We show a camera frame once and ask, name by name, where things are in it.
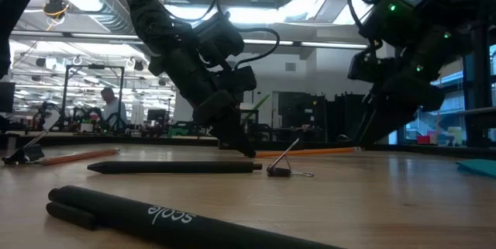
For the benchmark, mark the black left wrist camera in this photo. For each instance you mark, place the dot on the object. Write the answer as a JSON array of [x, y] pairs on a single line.
[[238, 80]]

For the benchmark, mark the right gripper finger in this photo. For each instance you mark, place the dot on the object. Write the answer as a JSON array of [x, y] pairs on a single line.
[[372, 113], [383, 125]]

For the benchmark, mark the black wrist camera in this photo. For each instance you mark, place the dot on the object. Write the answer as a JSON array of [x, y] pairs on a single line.
[[368, 70], [238, 80]]

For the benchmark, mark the black pen with white print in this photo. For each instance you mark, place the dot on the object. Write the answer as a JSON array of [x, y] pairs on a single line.
[[155, 222]]

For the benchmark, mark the person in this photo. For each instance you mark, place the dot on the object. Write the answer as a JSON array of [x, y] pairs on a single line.
[[112, 109]]

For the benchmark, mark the orange wooden pencil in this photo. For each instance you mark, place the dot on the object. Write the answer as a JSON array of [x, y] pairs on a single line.
[[77, 156], [310, 152]]

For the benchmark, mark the long ceiling light bar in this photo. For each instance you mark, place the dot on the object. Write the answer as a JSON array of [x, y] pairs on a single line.
[[333, 44]]

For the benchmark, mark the green crate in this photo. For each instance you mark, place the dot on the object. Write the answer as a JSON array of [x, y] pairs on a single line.
[[180, 129]]

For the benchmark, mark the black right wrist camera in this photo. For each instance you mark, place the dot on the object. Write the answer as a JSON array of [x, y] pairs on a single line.
[[368, 70]]

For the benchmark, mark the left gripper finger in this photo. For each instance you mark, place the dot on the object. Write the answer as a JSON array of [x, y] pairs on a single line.
[[244, 136], [230, 132]]

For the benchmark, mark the small dark monitor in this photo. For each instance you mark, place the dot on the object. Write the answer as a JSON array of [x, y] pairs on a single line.
[[157, 115]]

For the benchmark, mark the red box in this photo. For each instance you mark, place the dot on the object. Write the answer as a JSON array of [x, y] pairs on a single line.
[[423, 139]]

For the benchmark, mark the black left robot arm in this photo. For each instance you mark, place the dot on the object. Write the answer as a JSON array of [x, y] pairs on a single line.
[[139, 8]]

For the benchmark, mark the black cabinets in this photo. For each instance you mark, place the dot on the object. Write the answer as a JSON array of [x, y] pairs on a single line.
[[310, 109]]

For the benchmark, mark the silver corrugated ventilation duct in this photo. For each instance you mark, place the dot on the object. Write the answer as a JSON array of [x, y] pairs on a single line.
[[97, 1]]

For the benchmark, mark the teal sticky note pad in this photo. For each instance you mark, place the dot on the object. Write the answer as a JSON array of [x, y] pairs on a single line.
[[480, 167]]

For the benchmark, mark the plain black pen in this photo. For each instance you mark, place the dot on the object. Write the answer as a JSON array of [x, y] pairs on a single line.
[[174, 167]]

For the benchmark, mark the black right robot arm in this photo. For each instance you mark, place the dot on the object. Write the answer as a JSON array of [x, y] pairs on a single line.
[[465, 8]]

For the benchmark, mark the black aluminium table frame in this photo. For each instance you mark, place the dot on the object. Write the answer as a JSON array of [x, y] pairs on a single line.
[[426, 150]]

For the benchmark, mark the black vertical pole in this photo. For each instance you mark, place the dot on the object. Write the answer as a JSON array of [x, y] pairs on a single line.
[[479, 97]]

